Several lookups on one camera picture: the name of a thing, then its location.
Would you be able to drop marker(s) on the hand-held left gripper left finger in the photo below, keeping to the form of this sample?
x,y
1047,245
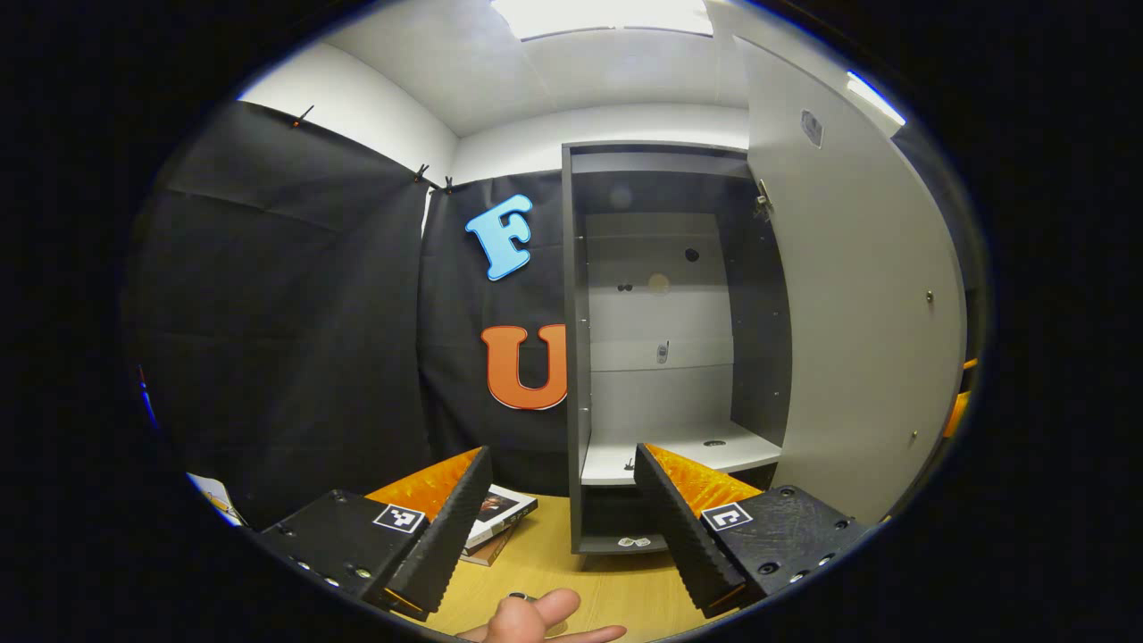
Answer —
x,y
451,527

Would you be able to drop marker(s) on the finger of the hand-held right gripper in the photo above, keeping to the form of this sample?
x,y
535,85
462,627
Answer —
x,y
955,415

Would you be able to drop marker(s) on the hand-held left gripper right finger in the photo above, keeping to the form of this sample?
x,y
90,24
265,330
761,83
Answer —
x,y
674,527

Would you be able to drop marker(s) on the beige cabinet door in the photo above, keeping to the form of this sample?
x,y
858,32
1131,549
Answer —
x,y
857,313

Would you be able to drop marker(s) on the dark grey cabinet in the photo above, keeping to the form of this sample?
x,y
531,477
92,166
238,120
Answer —
x,y
759,313

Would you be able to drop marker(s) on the metal door hinge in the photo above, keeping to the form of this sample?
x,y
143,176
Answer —
x,y
763,204

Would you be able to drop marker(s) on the white picture book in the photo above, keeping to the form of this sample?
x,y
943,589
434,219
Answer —
x,y
500,511

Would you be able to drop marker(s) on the white papers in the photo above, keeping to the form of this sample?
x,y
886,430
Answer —
x,y
214,496

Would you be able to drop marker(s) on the black backdrop cloth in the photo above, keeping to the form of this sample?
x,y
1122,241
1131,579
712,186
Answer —
x,y
286,313

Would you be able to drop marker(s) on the small ceiling light panel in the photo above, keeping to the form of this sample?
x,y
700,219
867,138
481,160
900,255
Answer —
x,y
875,96

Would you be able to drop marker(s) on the large ceiling light panel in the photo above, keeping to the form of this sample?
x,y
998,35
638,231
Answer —
x,y
607,16

